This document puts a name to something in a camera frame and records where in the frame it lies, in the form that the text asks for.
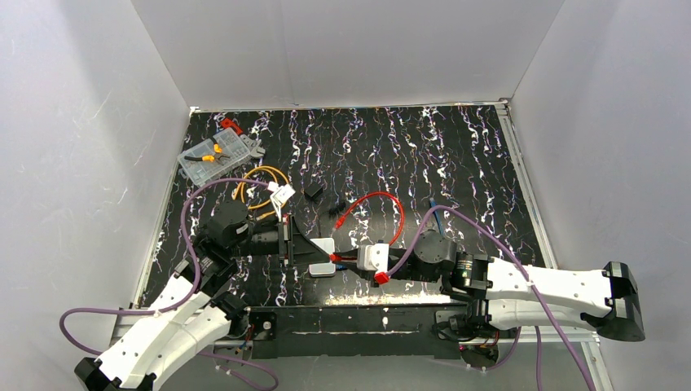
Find short yellow ethernet cable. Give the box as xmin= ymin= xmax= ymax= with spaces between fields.
xmin=231 ymin=169 xmax=276 ymax=212

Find black adapter with cable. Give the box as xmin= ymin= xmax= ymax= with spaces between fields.
xmin=303 ymin=182 xmax=348 ymax=237

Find red ethernet cable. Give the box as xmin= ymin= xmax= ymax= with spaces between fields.
xmin=329 ymin=191 xmax=406 ymax=266

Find long yellow ethernet cable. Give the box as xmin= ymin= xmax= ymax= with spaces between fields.
xmin=231 ymin=165 xmax=293 ymax=222

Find blue ethernet cable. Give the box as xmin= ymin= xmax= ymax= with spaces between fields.
xmin=429 ymin=200 xmax=447 ymax=236

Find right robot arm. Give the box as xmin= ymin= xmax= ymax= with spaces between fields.
xmin=331 ymin=231 xmax=645 ymax=342

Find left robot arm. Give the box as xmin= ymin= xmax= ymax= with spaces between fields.
xmin=74 ymin=200 xmax=335 ymax=390

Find grey red adjustable wrench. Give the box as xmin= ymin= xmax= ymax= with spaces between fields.
xmin=220 ymin=118 xmax=266 ymax=159

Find clear plastic parts box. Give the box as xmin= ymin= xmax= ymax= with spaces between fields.
xmin=177 ymin=128 xmax=250 ymax=187

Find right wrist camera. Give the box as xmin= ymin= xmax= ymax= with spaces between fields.
xmin=356 ymin=243 xmax=390 ymax=284

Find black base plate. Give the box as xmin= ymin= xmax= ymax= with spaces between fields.
xmin=248 ymin=304 xmax=465 ymax=358

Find yellow handled pliers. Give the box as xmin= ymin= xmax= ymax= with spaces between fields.
xmin=183 ymin=143 xmax=230 ymax=164

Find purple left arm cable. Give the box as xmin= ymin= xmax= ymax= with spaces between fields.
xmin=59 ymin=178 xmax=280 ymax=391

